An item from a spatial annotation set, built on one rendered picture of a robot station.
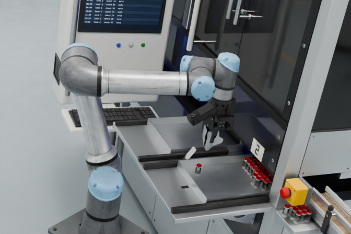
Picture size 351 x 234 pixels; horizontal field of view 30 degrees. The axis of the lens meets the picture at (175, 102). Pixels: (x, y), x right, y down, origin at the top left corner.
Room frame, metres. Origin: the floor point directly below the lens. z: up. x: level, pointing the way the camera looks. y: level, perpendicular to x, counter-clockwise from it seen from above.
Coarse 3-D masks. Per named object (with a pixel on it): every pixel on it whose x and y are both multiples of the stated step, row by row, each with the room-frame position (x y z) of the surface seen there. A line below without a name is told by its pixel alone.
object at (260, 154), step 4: (252, 144) 2.25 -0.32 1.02; (256, 144) 2.22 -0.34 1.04; (252, 148) 2.24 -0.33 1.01; (260, 148) 2.20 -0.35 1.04; (252, 152) 2.24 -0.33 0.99; (256, 152) 2.21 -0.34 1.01; (260, 152) 2.19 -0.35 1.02; (256, 156) 2.21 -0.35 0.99; (260, 156) 2.19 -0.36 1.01; (260, 160) 2.18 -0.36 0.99
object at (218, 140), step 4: (208, 132) 2.01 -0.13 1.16; (208, 136) 2.01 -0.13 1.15; (216, 136) 2.02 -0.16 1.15; (208, 140) 2.01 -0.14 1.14; (216, 140) 2.02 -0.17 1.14; (220, 140) 2.03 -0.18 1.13; (208, 144) 2.00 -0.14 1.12; (212, 144) 2.00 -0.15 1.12; (216, 144) 2.02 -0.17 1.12; (208, 148) 2.01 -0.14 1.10
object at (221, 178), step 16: (192, 160) 2.23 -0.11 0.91; (208, 160) 2.27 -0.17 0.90; (224, 160) 2.30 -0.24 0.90; (240, 160) 2.34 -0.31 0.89; (192, 176) 2.16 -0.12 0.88; (208, 176) 2.19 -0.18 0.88; (224, 176) 2.21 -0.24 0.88; (240, 176) 2.23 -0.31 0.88; (208, 192) 2.07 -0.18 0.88; (224, 192) 2.09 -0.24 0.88; (240, 192) 2.11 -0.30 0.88; (256, 192) 2.08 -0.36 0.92
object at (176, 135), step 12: (156, 120) 2.53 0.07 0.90; (168, 120) 2.55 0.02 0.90; (180, 120) 2.58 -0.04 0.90; (156, 132) 2.42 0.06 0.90; (168, 132) 2.48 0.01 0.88; (180, 132) 2.50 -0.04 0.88; (192, 132) 2.52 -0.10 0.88; (168, 144) 2.38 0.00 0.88; (180, 144) 2.39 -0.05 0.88; (192, 144) 2.41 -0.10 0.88; (228, 144) 2.47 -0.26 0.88; (240, 144) 2.43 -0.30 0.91
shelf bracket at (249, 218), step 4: (232, 216) 2.10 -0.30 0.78; (244, 216) 2.12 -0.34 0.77; (248, 216) 2.13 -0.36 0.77; (252, 216) 2.14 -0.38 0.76; (236, 220) 2.11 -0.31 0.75; (240, 220) 2.12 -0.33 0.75; (244, 220) 2.13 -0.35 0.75; (248, 220) 2.13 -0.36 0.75; (252, 220) 2.14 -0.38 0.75; (252, 224) 2.13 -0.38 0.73
